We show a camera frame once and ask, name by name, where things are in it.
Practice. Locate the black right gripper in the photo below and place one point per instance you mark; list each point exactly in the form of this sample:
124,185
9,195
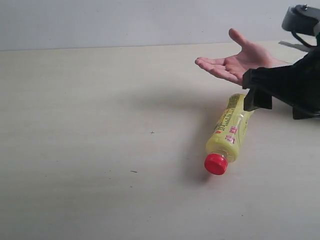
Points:
296,84

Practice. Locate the yellow bottle red cap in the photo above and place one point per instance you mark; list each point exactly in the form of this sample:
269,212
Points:
223,146

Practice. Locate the person's open hand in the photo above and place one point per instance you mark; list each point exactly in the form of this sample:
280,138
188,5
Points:
232,68

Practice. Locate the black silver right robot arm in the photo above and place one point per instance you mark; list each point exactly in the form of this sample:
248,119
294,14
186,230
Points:
303,19

